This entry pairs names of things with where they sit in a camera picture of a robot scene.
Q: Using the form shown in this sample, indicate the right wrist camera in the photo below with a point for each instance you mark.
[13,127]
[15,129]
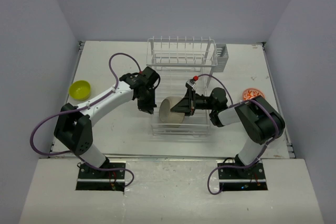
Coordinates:
[191,84]

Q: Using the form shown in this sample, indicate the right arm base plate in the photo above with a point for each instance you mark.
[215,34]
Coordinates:
[253,179]

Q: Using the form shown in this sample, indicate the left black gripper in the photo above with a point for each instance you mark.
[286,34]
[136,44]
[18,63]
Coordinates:
[148,107]

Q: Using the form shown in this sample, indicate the yellow bowl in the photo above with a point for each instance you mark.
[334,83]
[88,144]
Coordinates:
[80,90]

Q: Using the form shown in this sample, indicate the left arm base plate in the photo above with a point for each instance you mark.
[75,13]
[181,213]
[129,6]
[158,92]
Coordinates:
[95,180]

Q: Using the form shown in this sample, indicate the white wire dish rack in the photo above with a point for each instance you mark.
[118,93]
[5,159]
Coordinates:
[177,60]

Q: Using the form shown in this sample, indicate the grey cutlery holder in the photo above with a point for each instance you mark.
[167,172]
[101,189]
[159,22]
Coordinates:
[222,57]

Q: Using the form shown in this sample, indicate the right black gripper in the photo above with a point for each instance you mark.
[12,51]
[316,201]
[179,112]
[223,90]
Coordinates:
[187,105]

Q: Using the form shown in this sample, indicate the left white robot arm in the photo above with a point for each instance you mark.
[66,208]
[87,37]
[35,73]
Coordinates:
[75,123]

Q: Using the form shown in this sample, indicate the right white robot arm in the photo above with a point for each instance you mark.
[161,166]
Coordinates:
[262,123]

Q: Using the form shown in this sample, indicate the white orange patterned bowl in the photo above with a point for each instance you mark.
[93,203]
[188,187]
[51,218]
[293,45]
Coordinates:
[251,93]

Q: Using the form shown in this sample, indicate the beige bowl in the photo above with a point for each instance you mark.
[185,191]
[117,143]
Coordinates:
[172,119]

